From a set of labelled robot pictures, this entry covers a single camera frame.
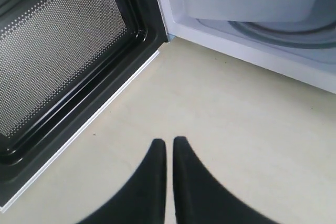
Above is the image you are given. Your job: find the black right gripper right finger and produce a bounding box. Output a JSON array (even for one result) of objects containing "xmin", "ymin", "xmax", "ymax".
[{"xmin": 173, "ymin": 136, "xmax": 275, "ymax": 223}]

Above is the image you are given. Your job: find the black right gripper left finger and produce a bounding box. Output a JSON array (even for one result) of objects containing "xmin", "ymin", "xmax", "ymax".
[{"xmin": 79, "ymin": 138, "xmax": 167, "ymax": 223}]

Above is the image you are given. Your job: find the white microwave door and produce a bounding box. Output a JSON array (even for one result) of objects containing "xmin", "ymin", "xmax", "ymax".
[{"xmin": 1, "ymin": 0, "xmax": 167, "ymax": 212}]

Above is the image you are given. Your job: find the white microwave oven body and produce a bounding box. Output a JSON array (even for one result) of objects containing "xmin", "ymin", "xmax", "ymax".
[{"xmin": 158, "ymin": 0, "xmax": 335, "ymax": 93}]

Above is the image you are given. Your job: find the glass microwave turntable plate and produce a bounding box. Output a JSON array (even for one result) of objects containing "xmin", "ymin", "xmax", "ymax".
[{"xmin": 198, "ymin": 18, "xmax": 335, "ymax": 49}]

